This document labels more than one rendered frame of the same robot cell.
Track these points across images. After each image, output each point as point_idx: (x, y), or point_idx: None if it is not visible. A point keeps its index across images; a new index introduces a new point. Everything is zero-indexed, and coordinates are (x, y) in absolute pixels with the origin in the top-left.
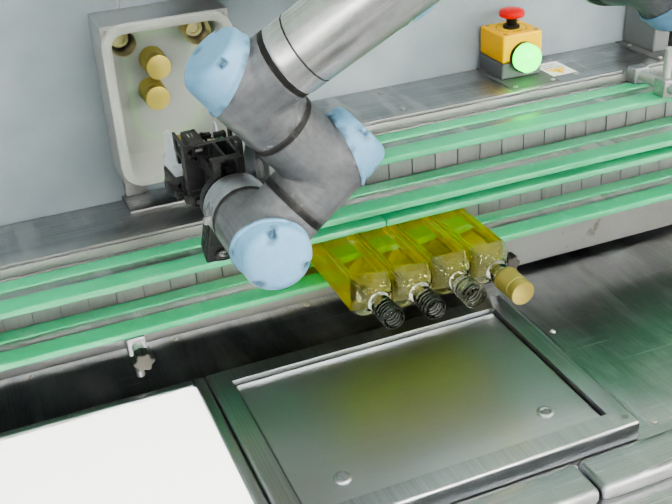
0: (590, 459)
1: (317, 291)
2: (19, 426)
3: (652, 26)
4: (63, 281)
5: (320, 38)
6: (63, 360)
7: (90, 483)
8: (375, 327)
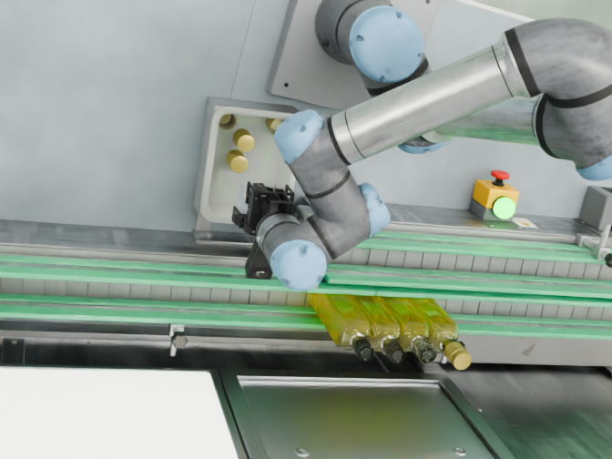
0: None
1: (311, 341)
2: None
3: (581, 176)
4: (139, 270)
5: (368, 127)
6: (115, 337)
7: (122, 410)
8: None
